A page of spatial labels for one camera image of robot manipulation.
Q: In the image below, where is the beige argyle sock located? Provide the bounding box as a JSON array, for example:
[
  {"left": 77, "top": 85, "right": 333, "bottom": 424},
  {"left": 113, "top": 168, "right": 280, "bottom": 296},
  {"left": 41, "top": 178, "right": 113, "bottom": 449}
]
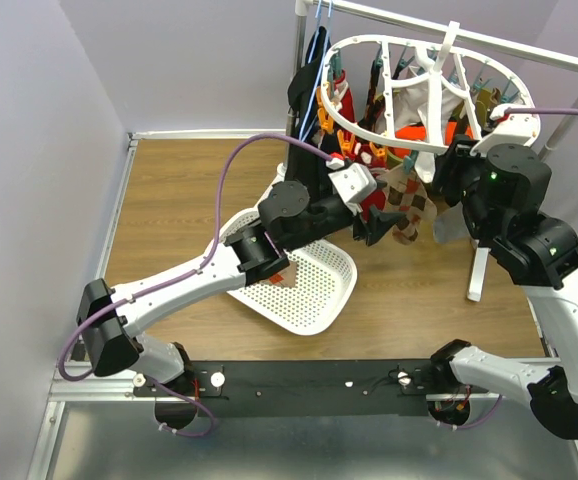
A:
[
  {"left": 379, "top": 166, "right": 438, "bottom": 245},
  {"left": 265, "top": 270, "right": 296, "bottom": 288}
]

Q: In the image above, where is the white round clip hanger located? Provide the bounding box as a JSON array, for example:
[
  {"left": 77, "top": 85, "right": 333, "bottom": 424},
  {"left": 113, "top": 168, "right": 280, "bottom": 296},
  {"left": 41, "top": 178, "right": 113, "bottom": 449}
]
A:
[{"left": 315, "top": 22, "right": 541, "bottom": 154}]

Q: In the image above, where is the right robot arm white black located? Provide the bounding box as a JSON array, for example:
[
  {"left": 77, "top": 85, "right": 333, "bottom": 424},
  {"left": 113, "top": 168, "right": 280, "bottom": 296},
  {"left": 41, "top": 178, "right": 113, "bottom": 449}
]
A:
[{"left": 428, "top": 135, "right": 578, "bottom": 440}]

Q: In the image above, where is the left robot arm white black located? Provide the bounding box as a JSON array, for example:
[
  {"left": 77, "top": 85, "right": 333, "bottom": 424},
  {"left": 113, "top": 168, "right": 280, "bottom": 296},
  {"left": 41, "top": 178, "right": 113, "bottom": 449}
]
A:
[{"left": 77, "top": 181, "right": 405, "bottom": 395}]

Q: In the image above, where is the black sock on blue hanger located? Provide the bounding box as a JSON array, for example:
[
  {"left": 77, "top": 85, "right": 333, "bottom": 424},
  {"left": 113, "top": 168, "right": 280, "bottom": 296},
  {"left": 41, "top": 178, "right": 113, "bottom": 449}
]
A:
[{"left": 285, "top": 26, "right": 331, "bottom": 202}]

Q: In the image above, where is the grey striped hanging sock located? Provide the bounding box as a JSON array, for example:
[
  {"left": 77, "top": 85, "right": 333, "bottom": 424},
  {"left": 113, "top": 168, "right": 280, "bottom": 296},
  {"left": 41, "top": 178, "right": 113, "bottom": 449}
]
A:
[{"left": 432, "top": 205, "right": 470, "bottom": 244}]

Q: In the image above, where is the red santa bear sock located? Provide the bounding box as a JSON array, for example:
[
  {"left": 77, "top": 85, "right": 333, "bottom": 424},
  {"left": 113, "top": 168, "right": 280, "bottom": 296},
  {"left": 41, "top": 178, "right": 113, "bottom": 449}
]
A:
[{"left": 356, "top": 143, "right": 387, "bottom": 220}]

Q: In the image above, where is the white perforated plastic basket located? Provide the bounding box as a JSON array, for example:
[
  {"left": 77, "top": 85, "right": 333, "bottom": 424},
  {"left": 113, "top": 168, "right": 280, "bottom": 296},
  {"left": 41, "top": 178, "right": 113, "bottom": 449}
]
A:
[{"left": 216, "top": 208, "right": 359, "bottom": 337}]

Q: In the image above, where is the white orange hanging sock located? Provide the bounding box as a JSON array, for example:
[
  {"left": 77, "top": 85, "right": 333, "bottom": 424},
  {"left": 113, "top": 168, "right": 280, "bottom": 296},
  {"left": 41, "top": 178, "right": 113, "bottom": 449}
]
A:
[{"left": 384, "top": 74, "right": 467, "bottom": 184}]

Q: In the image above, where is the dark argyle hanging sock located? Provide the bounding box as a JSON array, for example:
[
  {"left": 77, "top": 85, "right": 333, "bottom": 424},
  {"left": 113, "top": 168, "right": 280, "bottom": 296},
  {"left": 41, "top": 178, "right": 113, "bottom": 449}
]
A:
[{"left": 358, "top": 53, "right": 385, "bottom": 131}]

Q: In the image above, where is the red hanging sock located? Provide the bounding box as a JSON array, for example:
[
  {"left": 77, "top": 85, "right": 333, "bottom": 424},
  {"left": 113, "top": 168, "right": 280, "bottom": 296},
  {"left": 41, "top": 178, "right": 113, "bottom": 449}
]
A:
[{"left": 331, "top": 71, "right": 356, "bottom": 122}]

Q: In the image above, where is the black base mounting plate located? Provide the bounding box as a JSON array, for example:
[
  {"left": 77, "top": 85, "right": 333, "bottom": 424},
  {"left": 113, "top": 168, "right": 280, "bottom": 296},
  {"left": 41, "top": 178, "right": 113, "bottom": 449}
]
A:
[{"left": 133, "top": 358, "right": 491, "bottom": 419}]

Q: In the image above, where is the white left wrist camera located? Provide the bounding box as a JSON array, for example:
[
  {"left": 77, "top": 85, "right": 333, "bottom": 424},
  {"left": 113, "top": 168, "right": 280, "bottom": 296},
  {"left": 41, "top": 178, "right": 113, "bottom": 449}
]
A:
[{"left": 328, "top": 163, "right": 377, "bottom": 205}]

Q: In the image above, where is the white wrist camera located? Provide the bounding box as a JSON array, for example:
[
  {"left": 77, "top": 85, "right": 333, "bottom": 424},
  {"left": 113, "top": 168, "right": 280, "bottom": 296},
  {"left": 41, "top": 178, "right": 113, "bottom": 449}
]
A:
[
  {"left": 470, "top": 104, "right": 541, "bottom": 156},
  {"left": 328, "top": 163, "right": 377, "bottom": 205}
]

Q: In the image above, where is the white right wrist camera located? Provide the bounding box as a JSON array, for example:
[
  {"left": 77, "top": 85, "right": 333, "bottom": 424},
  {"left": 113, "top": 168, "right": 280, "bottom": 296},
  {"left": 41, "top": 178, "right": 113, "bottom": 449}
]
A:
[{"left": 470, "top": 104, "right": 541, "bottom": 156}]

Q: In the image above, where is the blue wire hanger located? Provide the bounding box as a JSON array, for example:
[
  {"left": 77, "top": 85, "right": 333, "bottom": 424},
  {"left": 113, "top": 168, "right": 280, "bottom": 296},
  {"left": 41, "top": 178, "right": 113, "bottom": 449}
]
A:
[{"left": 298, "top": 1, "right": 333, "bottom": 141}]

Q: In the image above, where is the white drying rack frame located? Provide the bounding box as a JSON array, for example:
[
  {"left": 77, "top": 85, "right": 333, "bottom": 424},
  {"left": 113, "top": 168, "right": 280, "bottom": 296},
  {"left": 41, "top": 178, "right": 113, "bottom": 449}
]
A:
[{"left": 294, "top": 0, "right": 578, "bottom": 302}]

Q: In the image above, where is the aluminium rail frame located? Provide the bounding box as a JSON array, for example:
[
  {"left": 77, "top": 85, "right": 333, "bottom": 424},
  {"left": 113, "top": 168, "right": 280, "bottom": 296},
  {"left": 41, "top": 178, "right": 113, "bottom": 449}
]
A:
[{"left": 26, "top": 132, "right": 578, "bottom": 479}]

